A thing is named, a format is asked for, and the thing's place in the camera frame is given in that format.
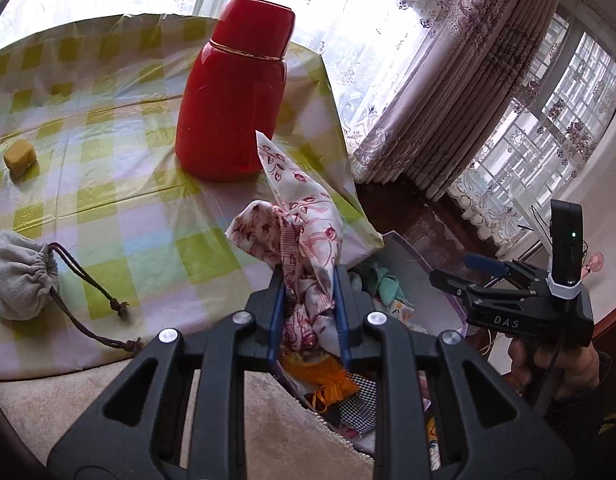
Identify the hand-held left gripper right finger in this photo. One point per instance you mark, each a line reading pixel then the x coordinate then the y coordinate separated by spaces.
pixel 341 310

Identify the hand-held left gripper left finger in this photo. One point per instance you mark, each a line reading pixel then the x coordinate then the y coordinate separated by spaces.
pixel 275 310

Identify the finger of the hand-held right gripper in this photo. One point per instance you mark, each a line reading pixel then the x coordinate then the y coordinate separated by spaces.
pixel 488 265
pixel 453 284

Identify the purple storage box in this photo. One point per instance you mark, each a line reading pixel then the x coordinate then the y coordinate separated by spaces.
pixel 423 260

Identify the green cloth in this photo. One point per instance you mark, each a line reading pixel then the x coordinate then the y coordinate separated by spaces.
pixel 388 285

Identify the orange cloth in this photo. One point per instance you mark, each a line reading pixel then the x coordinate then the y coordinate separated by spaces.
pixel 328 375

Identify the houndstooth cloth pouch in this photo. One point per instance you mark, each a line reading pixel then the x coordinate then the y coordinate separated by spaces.
pixel 360 400

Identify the white red floral cloth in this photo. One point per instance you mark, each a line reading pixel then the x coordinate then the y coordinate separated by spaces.
pixel 308 215

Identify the person's right hand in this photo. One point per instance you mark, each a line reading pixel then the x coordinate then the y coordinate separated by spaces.
pixel 568 365

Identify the small pink fan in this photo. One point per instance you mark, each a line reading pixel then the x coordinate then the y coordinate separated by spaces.
pixel 594 263

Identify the green checkered tablecloth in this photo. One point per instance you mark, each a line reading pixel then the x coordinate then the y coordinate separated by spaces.
pixel 137 200

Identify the mauve patterned curtain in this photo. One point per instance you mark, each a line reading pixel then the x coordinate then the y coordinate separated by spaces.
pixel 463 85

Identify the red thermos jug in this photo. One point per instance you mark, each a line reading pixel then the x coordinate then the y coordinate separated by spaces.
pixel 222 110

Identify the white lace curtain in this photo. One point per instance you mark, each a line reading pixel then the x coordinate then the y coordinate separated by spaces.
pixel 368 25

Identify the yellow sponge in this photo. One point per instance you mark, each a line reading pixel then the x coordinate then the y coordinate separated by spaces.
pixel 21 159

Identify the white window frame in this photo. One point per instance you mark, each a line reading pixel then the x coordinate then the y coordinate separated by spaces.
pixel 553 110

